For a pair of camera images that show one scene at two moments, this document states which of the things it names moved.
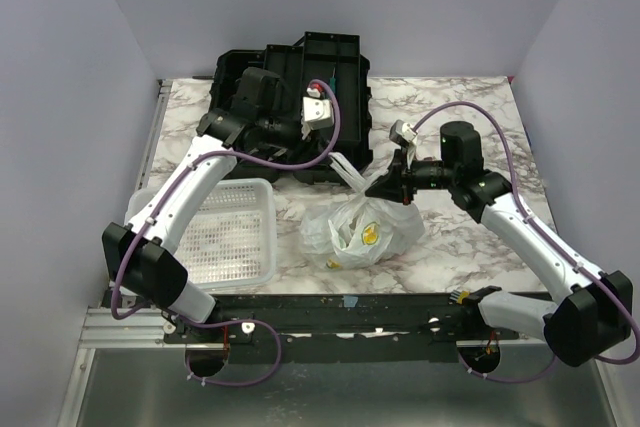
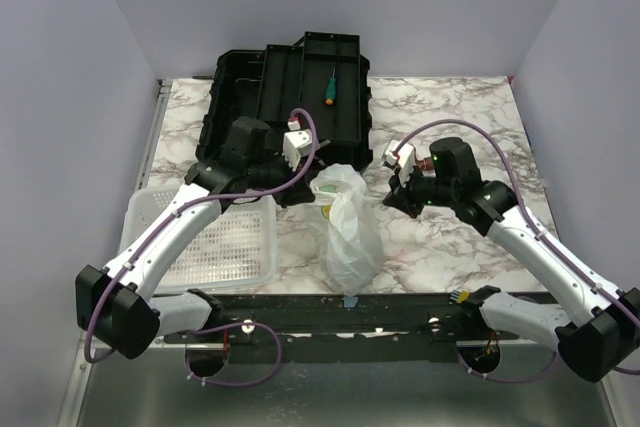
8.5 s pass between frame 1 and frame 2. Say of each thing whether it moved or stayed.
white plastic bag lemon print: moved
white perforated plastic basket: stayed
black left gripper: moved
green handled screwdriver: stayed
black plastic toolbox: stayed
